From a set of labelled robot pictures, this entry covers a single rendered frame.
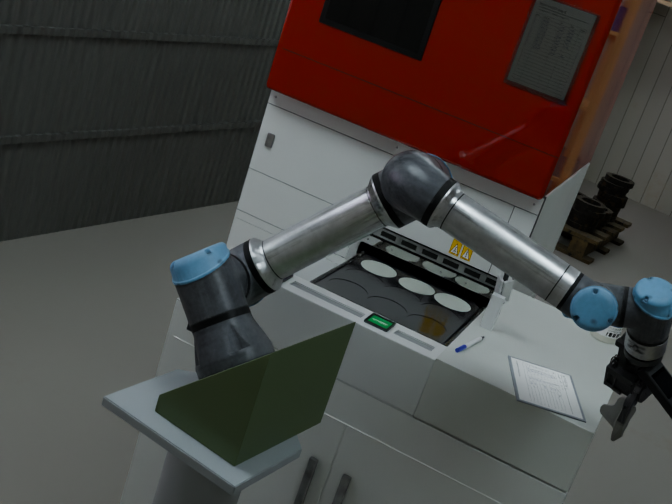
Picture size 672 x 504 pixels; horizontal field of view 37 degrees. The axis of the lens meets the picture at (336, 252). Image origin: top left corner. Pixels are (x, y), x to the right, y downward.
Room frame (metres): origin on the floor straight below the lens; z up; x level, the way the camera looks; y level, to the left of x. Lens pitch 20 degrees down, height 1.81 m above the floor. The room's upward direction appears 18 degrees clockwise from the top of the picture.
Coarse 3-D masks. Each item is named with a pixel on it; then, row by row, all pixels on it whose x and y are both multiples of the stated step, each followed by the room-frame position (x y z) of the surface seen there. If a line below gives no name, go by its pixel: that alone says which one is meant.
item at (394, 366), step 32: (288, 288) 2.06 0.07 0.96; (320, 288) 2.12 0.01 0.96; (256, 320) 2.07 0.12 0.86; (288, 320) 2.04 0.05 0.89; (320, 320) 2.02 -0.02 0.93; (352, 320) 2.00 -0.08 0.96; (352, 352) 1.99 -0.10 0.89; (384, 352) 1.97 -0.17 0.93; (416, 352) 1.95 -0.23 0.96; (352, 384) 1.99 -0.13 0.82; (384, 384) 1.97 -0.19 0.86; (416, 384) 1.95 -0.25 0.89
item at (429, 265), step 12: (360, 240) 2.65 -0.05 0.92; (372, 240) 2.64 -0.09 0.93; (384, 240) 2.64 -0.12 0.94; (348, 252) 2.66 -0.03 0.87; (396, 252) 2.62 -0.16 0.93; (408, 252) 2.61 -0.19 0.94; (420, 264) 2.60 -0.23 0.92; (432, 264) 2.59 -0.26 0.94; (444, 276) 2.58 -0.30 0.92; (456, 276) 2.57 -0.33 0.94; (468, 288) 2.55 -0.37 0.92; (480, 288) 2.54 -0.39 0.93; (492, 288) 2.55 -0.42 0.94
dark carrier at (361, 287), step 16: (368, 256) 2.60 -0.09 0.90; (336, 272) 2.40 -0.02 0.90; (352, 272) 2.44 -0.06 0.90; (368, 272) 2.48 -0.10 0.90; (400, 272) 2.56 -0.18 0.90; (336, 288) 2.30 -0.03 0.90; (352, 288) 2.34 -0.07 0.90; (368, 288) 2.37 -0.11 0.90; (384, 288) 2.41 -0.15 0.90; (400, 288) 2.44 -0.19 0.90; (368, 304) 2.27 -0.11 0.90; (384, 304) 2.30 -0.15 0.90; (400, 304) 2.33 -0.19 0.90; (416, 304) 2.37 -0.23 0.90; (432, 304) 2.41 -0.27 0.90; (400, 320) 2.23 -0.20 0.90; (416, 320) 2.27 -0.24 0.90; (432, 320) 2.30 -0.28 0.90; (448, 320) 2.34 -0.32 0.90; (464, 320) 2.37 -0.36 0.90; (432, 336) 2.20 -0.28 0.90; (448, 336) 2.23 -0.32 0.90
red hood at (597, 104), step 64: (320, 0) 2.71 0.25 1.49; (384, 0) 2.65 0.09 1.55; (448, 0) 2.61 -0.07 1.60; (512, 0) 2.56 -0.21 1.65; (576, 0) 2.52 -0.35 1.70; (640, 0) 2.82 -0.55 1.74; (320, 64) 2.69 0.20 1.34; (384, 64) 2.64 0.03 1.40; (448, 64) 2.59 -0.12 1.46; (512, 64) 2.54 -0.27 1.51; (576, 64) 2.50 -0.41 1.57; (384, 128) 2.62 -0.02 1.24; (448, 128) 2.58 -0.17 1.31; (512, 128) 2.53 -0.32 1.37; (576, 128) 2.59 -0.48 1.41
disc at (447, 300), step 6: (438, 294) 2.49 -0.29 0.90; (444, 294) 2.50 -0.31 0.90; (438, 300) 2.45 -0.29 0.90; (444, 300) 2.46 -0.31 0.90; (450, 300) 2.47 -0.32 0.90; (456, 300) 2.49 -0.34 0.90; (462, 300) 2.50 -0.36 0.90; (450, 306) 2.43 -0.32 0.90; (456, 306) 2.45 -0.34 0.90; (462, 306) 2.46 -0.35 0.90; (468, 306) 2.47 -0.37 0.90
